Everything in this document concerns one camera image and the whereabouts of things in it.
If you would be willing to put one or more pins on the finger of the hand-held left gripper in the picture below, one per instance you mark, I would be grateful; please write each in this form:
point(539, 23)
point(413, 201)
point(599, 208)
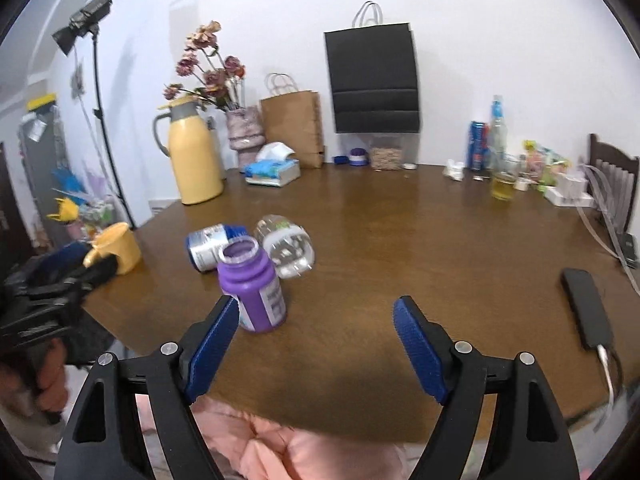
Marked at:
point(60, 258)
point(100, 271)

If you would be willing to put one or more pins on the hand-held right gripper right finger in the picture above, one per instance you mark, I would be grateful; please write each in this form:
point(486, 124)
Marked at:
point(418, 355)

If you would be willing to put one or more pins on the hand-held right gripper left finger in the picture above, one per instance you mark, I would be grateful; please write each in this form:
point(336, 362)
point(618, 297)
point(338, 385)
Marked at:
point(215, 350)

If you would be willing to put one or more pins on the yellow cup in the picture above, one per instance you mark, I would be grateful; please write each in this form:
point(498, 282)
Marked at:
point(117, 250)

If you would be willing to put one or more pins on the person's left hand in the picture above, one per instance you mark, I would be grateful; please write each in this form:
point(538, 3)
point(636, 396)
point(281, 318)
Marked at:
point(47, 380)

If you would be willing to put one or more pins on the pile of colourful toys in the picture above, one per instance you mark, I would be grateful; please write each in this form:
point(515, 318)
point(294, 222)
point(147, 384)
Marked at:
point(82, 210)

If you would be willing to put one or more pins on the purple plastic bottle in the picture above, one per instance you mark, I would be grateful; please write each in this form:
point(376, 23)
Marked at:
point(252, 285)

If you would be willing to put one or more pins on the grey cabinet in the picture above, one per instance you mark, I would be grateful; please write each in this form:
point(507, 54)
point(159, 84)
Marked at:
point(42, 160)

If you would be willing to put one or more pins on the blue and white bottle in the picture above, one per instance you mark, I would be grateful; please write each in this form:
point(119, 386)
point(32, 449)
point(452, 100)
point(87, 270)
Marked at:
point(207, 247)

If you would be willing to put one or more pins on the pink padded clothing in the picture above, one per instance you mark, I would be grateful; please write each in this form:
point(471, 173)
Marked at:
point(280, 447)

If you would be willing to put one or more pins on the clear plastic bottle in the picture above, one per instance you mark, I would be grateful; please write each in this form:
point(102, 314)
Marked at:
point(287, 247)

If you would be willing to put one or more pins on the black light stand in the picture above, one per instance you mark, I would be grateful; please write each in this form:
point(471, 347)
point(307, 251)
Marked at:
point(102, 125)

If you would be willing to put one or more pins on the yellow thermos jug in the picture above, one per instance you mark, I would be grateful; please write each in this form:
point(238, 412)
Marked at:
point(195, 160)

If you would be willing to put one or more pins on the black power bank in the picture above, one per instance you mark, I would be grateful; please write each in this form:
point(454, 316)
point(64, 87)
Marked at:
point(587, 307)

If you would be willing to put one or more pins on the blue tissue box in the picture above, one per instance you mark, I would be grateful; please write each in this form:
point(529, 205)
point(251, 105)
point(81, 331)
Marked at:
point(272, 170)

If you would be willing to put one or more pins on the glass of yellow liquid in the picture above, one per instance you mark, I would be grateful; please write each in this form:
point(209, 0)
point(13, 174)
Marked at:
point(505, 185)

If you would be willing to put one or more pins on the clear jar of grains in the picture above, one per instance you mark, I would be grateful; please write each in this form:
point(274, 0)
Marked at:
point(385, 156)

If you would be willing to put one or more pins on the pink patterned vase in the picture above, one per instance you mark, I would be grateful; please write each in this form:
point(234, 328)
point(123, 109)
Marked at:
point(244, 127)

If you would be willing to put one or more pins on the small purple lidded container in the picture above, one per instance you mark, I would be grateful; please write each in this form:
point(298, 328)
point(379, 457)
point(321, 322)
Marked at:
point(358, 157)

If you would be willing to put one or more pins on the small blue lid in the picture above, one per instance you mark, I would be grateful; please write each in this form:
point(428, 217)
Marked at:
point(341, 160)

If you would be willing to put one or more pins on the blue drink can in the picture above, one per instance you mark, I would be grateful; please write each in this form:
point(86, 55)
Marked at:
point(477, 147)

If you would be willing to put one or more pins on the white box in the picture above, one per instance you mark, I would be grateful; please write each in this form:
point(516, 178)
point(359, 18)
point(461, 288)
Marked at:
point(572, 190)

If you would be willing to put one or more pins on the dried flowers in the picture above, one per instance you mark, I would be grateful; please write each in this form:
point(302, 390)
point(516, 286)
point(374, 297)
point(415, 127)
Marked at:
point(212, 72)

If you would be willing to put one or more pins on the colourful snack packets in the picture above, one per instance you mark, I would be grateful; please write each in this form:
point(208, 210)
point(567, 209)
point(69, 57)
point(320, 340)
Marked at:
point(542, 162)

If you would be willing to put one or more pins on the brown paper bag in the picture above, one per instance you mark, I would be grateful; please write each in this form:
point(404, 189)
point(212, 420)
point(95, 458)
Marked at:
point(292, 127)

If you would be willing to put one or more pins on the clear bottle with blue cap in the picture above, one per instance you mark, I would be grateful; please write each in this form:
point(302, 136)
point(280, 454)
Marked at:
point(497, 130)

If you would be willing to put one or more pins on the black studio light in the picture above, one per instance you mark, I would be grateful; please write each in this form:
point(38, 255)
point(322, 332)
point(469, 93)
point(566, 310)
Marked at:
point(82, 17)

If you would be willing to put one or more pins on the wooden chair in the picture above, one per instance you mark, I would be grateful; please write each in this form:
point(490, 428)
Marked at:
point(615, 175)

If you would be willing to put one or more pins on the black paper bag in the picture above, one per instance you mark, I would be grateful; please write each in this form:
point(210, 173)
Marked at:
point(372, 75)

